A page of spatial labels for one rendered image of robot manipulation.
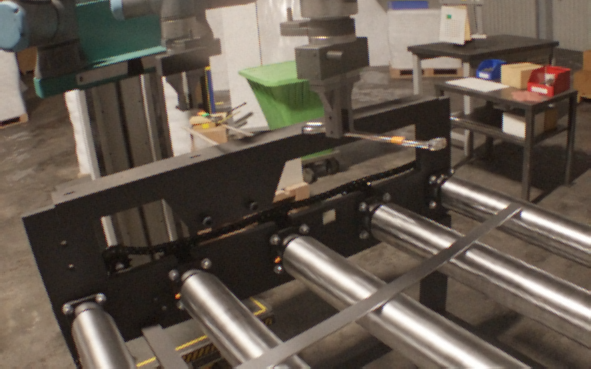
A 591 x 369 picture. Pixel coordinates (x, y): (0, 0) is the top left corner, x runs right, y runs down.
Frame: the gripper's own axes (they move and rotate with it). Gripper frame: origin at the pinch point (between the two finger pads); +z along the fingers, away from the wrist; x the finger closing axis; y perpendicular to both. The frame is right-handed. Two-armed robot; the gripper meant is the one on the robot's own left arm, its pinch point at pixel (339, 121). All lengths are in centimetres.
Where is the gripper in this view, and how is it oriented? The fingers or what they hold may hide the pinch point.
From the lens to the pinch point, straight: 84.7
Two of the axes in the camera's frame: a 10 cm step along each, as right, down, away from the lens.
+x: 6.3, -3.2, 7.0
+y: 7.7, 1.6, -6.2
